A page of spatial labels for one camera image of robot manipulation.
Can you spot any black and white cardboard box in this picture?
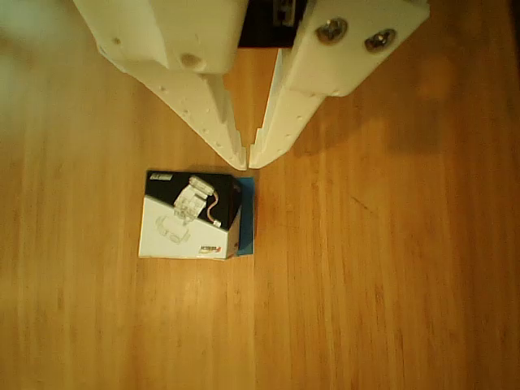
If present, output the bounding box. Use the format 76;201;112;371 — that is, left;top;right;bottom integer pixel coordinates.
137;170;245;261

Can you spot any blue tape square target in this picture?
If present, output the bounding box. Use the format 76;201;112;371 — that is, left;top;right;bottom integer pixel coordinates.
234;175;257;258

